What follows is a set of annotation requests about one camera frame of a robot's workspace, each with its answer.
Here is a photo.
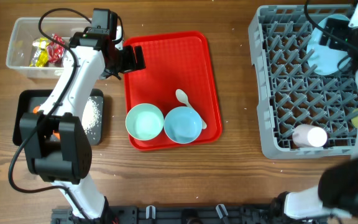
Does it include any light blue bowl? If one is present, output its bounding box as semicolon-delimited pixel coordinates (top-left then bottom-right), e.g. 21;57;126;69
164;106;203;144

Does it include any grey dishwasher rack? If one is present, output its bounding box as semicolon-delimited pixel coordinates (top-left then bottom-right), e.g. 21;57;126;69
248;6;358;159

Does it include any red serving tray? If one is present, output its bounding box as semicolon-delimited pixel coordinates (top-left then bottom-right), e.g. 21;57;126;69
124;31;223;145

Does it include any white napkin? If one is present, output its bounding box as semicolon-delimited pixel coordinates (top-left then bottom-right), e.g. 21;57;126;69
54;64;64;77

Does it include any mint green bowl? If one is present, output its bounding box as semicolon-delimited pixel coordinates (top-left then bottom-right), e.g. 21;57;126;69
126;103;164;141

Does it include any yellow plastic cup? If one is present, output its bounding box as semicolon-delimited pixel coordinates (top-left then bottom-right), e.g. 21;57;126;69
351;108;358;128

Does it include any white plastic spoon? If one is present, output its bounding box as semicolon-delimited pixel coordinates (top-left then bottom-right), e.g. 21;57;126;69
175;88;208;130

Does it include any light blue plate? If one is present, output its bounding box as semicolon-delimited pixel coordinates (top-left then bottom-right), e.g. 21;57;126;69
306;14;351;75

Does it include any yellow foil wrapper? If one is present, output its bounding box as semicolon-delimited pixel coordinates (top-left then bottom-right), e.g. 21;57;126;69
29;37;50;67

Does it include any black waste tray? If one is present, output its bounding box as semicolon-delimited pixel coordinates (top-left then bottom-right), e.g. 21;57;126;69
12;88;104;146

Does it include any red snack wrapper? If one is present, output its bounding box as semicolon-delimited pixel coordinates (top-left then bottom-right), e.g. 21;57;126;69
46;42;65;63

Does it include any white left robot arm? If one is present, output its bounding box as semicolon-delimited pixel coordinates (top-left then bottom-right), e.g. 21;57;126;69
8;9;145;223

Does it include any pink plastic cup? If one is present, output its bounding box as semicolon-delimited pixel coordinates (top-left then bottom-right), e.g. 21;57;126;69
292;124;328;147

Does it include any clear plastic waste bin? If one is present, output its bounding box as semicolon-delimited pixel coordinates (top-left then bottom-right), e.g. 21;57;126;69
6;17;90;79

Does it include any white rice pile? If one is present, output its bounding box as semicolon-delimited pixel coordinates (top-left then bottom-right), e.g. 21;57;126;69
81;96;104;144

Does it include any orange carrot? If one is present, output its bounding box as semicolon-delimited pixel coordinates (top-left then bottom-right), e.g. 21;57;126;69
32;106;60;140

